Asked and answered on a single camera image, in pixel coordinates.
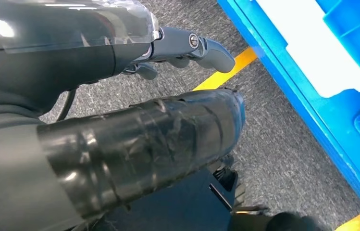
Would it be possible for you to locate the blue metal shelf rack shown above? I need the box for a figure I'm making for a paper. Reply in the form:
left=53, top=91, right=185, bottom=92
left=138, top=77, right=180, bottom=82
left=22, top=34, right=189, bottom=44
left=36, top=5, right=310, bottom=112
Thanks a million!
left=217, top=0, right=360, bottom=224

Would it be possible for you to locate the yellow floor tape square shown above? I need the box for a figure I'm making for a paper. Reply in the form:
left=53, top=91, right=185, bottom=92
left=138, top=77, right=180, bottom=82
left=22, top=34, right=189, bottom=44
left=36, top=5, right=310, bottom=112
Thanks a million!
left=192, top=47, right=360, bottom=231

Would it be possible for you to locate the black left hand cable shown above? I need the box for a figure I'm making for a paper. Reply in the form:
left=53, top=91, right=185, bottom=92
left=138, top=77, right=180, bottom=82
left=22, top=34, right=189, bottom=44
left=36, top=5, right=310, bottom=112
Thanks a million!
left=55, top=89, right=77, bottom=122

